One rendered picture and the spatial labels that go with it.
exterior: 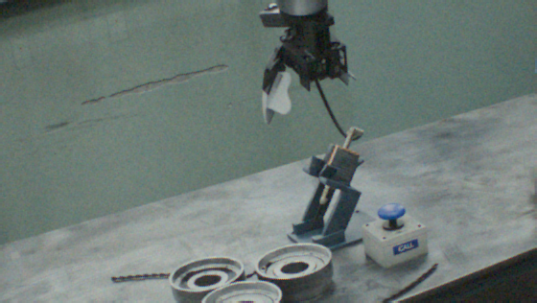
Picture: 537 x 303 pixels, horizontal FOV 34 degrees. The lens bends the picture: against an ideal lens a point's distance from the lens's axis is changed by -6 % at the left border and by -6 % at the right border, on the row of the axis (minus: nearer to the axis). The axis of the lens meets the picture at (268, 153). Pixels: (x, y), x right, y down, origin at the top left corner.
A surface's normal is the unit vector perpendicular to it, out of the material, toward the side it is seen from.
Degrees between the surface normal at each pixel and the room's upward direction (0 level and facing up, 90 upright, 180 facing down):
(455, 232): 0
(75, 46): 90
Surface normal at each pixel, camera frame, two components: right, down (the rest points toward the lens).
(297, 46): -0.10, -0.72
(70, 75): 0.33, 0.26
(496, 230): -0.17, -0.93
